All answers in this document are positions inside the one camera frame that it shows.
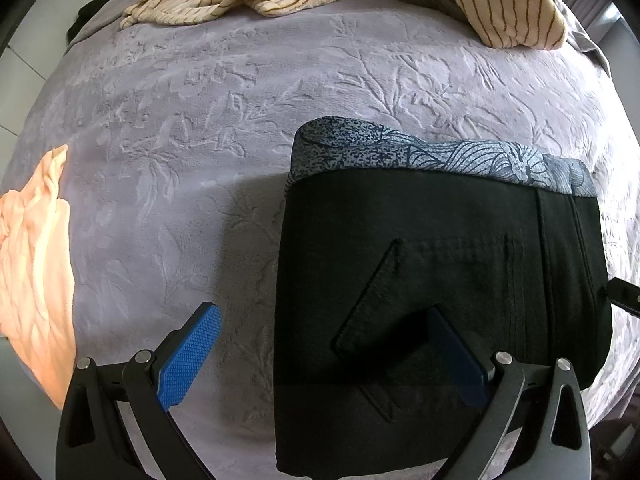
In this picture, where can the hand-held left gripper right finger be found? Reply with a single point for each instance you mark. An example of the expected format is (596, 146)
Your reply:
(457, 352)

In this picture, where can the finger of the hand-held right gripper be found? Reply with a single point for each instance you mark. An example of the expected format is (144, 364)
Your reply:
(625, 295)

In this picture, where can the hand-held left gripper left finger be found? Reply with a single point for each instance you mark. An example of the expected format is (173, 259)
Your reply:
(187, 355)

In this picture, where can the black pants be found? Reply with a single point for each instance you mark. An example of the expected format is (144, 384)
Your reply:
(425, 270)

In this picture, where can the orange cloth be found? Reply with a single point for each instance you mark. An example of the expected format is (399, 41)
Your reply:
(32, 270)

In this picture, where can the lilac embossed blanket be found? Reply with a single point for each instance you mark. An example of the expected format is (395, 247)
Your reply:
(200, 160)

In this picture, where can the dark cloth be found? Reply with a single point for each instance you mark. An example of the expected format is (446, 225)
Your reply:
(85, 12)

